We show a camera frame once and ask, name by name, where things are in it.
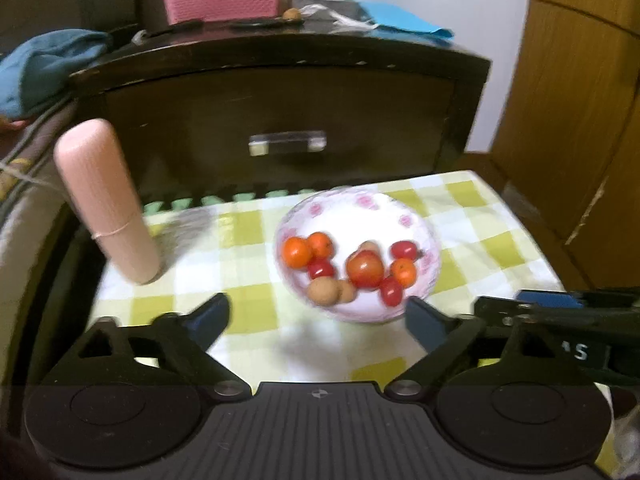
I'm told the dark wooden cabinet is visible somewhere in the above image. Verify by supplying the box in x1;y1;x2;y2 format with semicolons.
70;22;490;203

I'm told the dark red tomato with stem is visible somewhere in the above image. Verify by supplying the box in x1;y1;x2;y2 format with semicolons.
378;276;404;308

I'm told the grey sofa cushion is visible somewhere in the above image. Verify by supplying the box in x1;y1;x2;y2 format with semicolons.
1;98;77;436

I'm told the white cable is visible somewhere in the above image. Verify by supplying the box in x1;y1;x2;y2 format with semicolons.
0;159;66;194

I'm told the blue paper sheet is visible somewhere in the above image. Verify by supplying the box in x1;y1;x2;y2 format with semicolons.
358;1;454;41

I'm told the small orange tangerine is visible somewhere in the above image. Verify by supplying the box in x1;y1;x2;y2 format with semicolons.
307;232;335;259

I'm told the small brown longan in plate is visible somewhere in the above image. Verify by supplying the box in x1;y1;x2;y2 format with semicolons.
358;240;381;256

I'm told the red cherry tomato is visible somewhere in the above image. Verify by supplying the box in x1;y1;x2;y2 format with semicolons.
390;240;420;261

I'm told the clear drawer handle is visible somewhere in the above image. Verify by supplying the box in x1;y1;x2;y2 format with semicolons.
248;130;328;157

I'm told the pink ribbed tube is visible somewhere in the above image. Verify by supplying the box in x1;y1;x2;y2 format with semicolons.
53;118;162;284

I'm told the red oblong tomato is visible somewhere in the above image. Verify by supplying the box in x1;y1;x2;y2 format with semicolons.
307;258;336;281

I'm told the blue cloth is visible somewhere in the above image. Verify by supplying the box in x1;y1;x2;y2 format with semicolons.
1;28;112;120

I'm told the white floral plate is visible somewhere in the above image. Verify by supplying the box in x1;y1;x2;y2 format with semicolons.
274;186;440;306

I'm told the green foam mat edge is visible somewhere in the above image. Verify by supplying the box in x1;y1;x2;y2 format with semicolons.
143;188;316;216

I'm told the large red tomato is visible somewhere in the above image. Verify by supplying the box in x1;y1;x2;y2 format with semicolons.
345;249;385;289

